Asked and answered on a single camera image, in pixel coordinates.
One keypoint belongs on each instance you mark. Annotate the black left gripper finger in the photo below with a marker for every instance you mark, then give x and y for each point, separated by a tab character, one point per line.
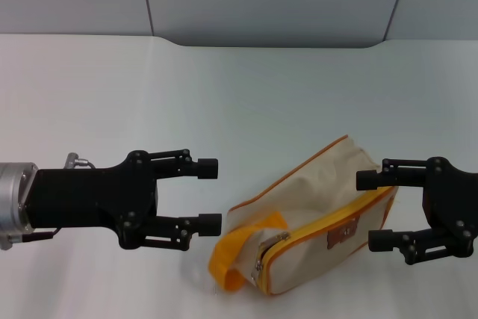
207	168
209	225

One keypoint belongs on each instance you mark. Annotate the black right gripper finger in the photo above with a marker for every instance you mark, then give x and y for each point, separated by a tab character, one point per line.
367	180
381	240

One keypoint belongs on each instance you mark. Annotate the beige food bag orange trim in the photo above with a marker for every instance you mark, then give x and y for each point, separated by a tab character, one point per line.
310	192

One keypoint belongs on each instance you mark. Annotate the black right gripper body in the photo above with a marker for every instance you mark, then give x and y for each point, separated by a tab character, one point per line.
455	203

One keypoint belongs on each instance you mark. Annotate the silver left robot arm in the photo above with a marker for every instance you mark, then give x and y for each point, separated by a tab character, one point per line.
15	199

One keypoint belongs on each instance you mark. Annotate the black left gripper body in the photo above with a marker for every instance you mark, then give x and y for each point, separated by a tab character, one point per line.
86	195

